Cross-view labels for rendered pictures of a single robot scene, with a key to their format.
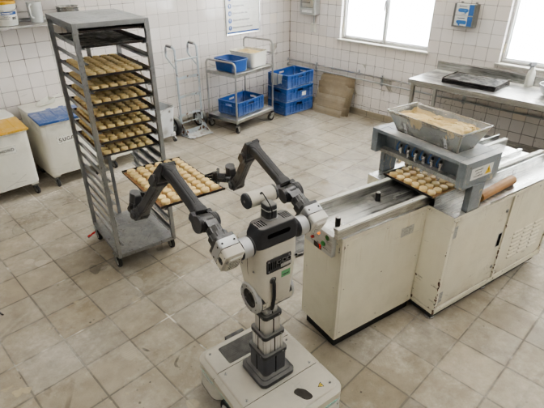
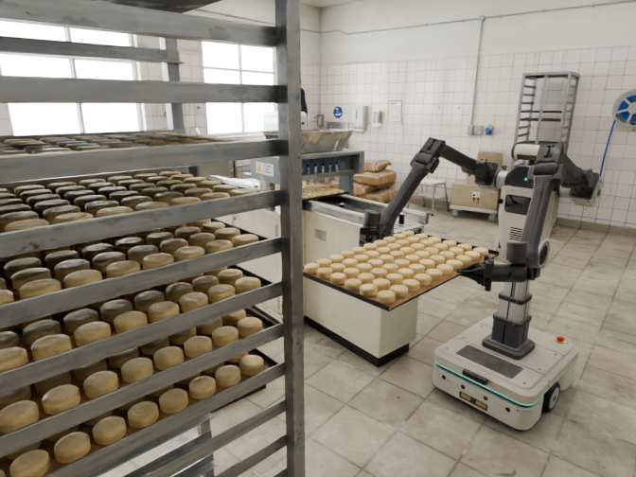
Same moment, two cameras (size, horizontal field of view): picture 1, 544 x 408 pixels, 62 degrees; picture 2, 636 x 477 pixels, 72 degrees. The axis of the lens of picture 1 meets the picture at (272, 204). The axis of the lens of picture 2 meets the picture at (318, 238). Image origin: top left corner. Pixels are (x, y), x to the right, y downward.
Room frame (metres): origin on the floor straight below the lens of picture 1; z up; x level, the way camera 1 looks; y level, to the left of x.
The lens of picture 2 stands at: (2.88, 1.96, 1.48)
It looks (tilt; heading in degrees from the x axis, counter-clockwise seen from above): 17 degrees down; 264
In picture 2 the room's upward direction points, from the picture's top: straight up
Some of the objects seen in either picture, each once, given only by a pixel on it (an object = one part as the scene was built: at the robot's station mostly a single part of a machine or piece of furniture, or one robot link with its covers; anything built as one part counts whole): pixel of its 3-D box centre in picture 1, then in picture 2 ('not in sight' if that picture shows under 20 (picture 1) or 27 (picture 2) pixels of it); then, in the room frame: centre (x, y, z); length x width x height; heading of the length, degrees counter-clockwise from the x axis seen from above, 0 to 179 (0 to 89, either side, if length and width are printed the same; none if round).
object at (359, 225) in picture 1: (455, 187); (315, 191); (2.58, -1.18, 0.87); 2.01 x 0.03 x 0.07; 123
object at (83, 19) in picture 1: (117, 141); not in sight; (3.23, 1.18, 0.93); 0.64 x 0.51 x 1.78; 36
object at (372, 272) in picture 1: (361, 261); (359, 275); (2.36, -0.58, 0.45); 0.70 x 0.34 x 0.90; 123
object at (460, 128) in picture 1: (436, 124); not in sight; (2.64, -1.00, 1.28); 0.54 x 0.27 x 0.06; 33
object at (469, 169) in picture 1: (429, 163); (309, 177); (2.64, -1.00, 1.01); 0.72 x 0.33 x 0.34; 33
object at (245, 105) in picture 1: (241, 104); not in sight; (6.30, 0.43, 0.28); 0.56 x 0.38 x 0.20; 143
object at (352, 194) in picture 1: (419, 171); (282, 197); (2.82, -1.02, 0.87); 2.01 x 0.03 x 0.07; 123
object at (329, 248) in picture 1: (320, 236); (407, 240); (2.16, -0.28, 0.77); 0.24 x 0.04 x 0.14; 33
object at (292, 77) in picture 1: (291, 77); not in sight; (6.93, -0.29, 0.50); 0.60 x 0.40 x 0.20; 137
